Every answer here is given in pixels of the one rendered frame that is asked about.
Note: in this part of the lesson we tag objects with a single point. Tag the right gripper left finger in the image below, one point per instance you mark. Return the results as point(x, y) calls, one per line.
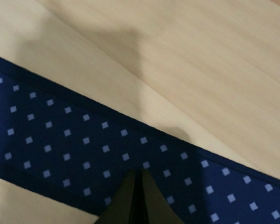
point(121, 209)

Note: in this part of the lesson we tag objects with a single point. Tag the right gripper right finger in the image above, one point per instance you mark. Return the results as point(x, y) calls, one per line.
point(155, 209)

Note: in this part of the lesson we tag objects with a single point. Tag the dark blue necktie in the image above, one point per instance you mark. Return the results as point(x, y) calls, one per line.
point(69, 148)

